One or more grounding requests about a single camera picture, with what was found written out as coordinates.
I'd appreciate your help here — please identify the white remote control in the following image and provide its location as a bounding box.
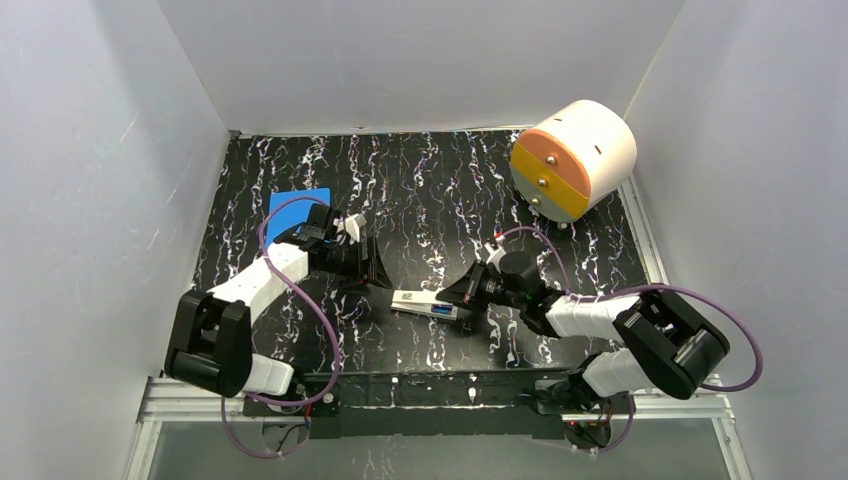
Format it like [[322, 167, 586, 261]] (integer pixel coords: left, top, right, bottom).
[[391, 300, 459, 320]]

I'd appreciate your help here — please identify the blue battery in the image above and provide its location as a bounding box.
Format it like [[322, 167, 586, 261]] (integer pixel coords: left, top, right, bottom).
[[431, 305, 456, 317]]

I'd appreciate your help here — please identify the white remote battery cover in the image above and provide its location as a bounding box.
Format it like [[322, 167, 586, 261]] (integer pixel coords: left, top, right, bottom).
[[392, 290, 438, 305]]

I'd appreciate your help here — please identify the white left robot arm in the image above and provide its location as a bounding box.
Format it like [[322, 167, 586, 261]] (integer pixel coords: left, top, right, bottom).
[[164, 197, 393, 406]]

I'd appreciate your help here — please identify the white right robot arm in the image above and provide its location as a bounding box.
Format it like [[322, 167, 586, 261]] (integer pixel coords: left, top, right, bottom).
[[436, 252, 730, 411]]

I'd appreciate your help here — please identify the blue flat box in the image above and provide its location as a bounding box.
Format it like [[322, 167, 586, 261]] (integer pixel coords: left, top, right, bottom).
[[267, 188, 332, 237]]

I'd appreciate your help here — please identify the white round drawer cabinet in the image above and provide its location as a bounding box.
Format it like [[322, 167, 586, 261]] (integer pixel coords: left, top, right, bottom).
[[509, 99, 637, 226]]

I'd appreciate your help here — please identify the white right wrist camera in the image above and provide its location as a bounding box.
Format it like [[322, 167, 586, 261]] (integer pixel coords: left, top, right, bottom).
[[483, 233, 506, 272]]

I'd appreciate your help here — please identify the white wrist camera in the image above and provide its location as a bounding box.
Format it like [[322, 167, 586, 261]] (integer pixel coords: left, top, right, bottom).
[[336, 213, 366, 245], [483, 233, 506, 272]]

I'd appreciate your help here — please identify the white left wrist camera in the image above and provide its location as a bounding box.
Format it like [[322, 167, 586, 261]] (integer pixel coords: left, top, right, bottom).
[[336, 213, 366, 245]]

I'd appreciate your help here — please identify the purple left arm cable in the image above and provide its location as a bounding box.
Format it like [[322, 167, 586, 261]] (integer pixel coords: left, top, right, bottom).
[[219, 195, 344, 461]]

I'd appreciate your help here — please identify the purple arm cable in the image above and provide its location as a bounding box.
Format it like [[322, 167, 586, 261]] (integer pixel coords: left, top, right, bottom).
[[496, 227, 764, 455], [219, 195, 344, 461]]

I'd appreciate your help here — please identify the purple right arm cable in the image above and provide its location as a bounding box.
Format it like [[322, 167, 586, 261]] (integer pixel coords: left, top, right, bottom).
[[496, 227, 764, 455]]

